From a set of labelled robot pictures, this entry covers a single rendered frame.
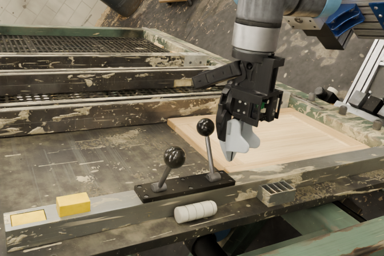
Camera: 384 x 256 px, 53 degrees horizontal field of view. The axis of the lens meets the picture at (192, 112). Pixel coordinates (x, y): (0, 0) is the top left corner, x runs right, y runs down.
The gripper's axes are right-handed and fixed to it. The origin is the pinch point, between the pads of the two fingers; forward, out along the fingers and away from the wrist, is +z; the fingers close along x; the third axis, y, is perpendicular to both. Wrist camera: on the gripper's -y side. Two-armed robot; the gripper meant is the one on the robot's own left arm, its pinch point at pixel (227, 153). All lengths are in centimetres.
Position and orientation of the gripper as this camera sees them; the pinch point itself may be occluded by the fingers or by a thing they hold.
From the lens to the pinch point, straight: 72.9
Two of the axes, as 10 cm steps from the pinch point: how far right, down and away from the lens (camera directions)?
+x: 6.6, -1.9, 7.2
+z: -1.0, 9.4, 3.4
